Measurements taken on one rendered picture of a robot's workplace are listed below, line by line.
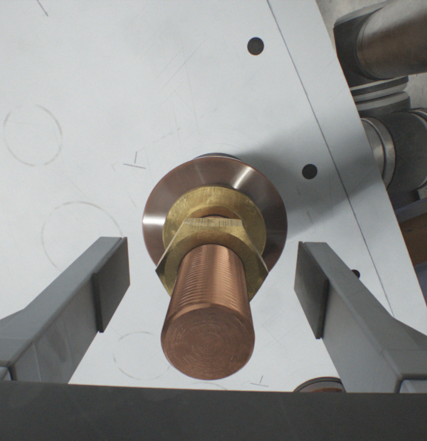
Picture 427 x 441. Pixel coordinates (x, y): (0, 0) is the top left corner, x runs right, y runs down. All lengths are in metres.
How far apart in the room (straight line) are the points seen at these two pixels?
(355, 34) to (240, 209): 0.46
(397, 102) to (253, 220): 0.48
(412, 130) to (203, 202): 0.33
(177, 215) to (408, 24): 0.37
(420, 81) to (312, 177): 1.64
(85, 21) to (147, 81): 0.07
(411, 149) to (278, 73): 0.22
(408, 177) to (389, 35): 0.18
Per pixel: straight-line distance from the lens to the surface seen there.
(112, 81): 0.30
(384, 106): 0.63
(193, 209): 0.19
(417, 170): 0.47
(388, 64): 0.54
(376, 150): 0.43
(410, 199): 1.82
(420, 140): 0.46
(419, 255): 1.15
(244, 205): 0.19
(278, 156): 0.29
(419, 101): 1.92
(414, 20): 0.47
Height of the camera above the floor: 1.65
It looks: 73 degrees down
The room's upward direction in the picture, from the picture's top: 176 degrees counter-clockwise
